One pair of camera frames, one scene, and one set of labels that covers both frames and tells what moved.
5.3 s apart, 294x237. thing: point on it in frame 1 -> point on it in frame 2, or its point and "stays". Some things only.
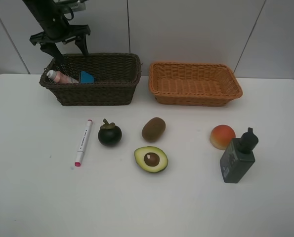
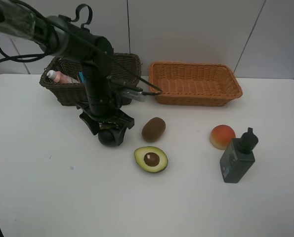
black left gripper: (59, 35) -> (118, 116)
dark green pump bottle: (237, 158) stays
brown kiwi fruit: (153, 129) stays
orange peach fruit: (221, 136) stays
